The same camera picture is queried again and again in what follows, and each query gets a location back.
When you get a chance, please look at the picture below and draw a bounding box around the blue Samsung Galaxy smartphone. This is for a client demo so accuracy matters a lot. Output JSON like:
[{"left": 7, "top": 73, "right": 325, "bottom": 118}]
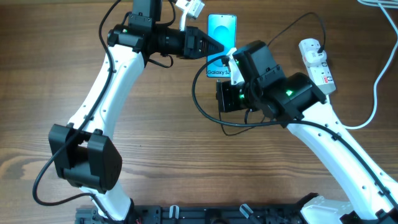
[{"left": 206, "top": 14, "right": 237, "bottom": 78}]

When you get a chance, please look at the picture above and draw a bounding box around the black USB charger cable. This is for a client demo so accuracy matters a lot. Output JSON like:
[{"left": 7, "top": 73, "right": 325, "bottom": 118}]
[{"left": 217, "top": 12, "right": 326, "bottom": 137}]

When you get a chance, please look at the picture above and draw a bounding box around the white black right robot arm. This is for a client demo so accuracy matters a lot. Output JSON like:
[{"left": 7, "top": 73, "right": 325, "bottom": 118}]
[{"left": 216, "top": 40, "right": 397, "bottom": 223}]

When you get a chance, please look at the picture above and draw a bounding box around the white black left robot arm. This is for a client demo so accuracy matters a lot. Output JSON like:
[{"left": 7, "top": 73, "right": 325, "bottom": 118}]
[{"left": 49, "top": 1, "right": 224, "bottom": 223}]

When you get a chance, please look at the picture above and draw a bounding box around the white charger plug adapter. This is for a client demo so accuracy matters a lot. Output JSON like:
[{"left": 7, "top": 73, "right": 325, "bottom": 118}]
[{"left": 303, "top": 50, "right": 327, "bottom": 67}]

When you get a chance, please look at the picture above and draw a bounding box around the white power strip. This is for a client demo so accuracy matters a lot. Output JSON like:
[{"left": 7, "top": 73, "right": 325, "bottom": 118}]
[{"left": 298, "top": 39, "right": 336, "bottom": 96}]

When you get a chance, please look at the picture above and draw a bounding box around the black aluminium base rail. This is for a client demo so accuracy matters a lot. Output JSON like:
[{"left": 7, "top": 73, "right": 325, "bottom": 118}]
[{"left": 75, "top": 203, "right": 312, "bottom": 224}]

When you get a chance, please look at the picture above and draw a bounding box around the white cables top right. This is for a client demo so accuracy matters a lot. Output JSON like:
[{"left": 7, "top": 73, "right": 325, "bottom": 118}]
[{"left": 357, "top": 0, "right": 398, "bottom": 9}]

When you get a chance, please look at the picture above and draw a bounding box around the white power strip cord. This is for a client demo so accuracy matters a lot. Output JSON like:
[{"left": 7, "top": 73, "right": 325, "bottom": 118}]
[{"left": 326, "top": 2, "right": 398, "bottom": 131}]

